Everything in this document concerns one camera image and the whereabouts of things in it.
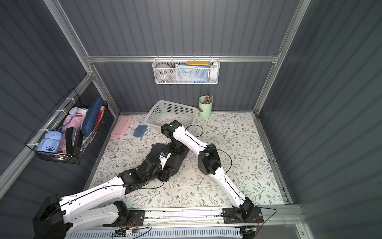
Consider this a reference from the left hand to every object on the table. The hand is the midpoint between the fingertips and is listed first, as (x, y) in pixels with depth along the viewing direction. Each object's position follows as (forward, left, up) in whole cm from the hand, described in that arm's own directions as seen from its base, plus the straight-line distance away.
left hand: (169, 167), depth 80 cm
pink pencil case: (+39, +42, -11) cm, 59 cm away
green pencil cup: (+48, -22, +3) cm, 53 cm away
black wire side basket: (+26, +50, +22) cm, 61 cm away
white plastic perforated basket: (+52, +9, -9) cm, 54 cm away
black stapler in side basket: (+5, +41, +23) cm, 47 cm away
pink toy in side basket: (+14, +47, +23) cm, 54 cm away
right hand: (+12, -4, -6) cm, 14 cm away
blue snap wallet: (+33, +26, -10) cm, 44 cm away
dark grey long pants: (+6, -3, -2) cm, 7 cm away
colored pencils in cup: (+50, -24, +6) cm, 56 cm away
